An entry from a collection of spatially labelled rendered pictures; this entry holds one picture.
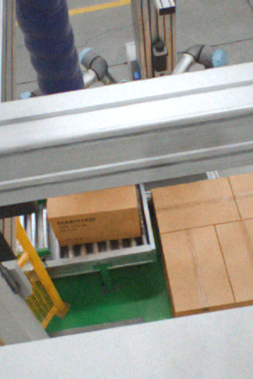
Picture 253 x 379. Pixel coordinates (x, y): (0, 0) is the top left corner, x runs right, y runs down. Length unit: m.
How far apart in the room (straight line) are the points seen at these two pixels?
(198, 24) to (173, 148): 5.42
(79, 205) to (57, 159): 2.65
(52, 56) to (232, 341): 2.00
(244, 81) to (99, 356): 0.37
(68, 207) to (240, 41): 3.26
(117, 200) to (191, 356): 2.83
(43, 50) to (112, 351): 1.96
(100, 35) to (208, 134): 5.41
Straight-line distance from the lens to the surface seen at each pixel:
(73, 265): 3.50
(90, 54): 3.15
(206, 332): 0.44
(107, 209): 3.21
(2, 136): 0.61
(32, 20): 2.22
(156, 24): 3.26
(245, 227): 3.61
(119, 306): 3.92
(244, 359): 0.44
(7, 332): 2.41
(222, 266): 3.44
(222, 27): 6.00
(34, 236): 3.69
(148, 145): 0.62
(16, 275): 2.24
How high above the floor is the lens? 3.64
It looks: 55 degrees down
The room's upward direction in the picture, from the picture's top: 10 degrees counter-clockwise
